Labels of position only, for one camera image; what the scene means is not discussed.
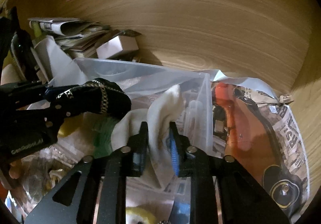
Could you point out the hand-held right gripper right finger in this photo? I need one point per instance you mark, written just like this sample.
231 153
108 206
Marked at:
174 153

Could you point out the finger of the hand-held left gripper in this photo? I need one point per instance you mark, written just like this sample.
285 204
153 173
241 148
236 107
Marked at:
37 91
59 111

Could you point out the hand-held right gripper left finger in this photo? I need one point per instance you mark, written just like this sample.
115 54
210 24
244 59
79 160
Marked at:
138 161

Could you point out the white sock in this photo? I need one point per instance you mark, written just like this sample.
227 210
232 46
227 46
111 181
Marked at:
160 113

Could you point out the black gold-patterned sock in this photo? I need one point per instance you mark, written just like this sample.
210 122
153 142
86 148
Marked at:
100 98

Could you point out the clear plastic bag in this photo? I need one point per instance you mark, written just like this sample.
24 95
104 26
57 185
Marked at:
150 75

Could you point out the yellow soft item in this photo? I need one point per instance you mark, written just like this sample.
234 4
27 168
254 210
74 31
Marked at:
140 215

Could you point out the blue soft item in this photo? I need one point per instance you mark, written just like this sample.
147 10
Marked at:
181 211

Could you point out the person's left hand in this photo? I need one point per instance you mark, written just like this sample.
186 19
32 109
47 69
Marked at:
13 171

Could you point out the yellow cloth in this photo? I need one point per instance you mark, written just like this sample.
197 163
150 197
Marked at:
69 129

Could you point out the white paper sheet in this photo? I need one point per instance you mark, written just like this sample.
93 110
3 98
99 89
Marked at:
54 63

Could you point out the clear plastic packet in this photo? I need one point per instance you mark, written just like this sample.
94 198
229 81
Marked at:
50 166

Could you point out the green cloth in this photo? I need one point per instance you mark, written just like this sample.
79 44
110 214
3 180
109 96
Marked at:
102 136

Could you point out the stack of papers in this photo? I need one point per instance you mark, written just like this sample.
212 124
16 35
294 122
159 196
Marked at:
72 30

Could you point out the orange printed bag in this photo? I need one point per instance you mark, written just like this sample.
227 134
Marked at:
250 126

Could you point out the white cardboard box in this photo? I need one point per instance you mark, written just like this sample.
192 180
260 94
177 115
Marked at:
116 45

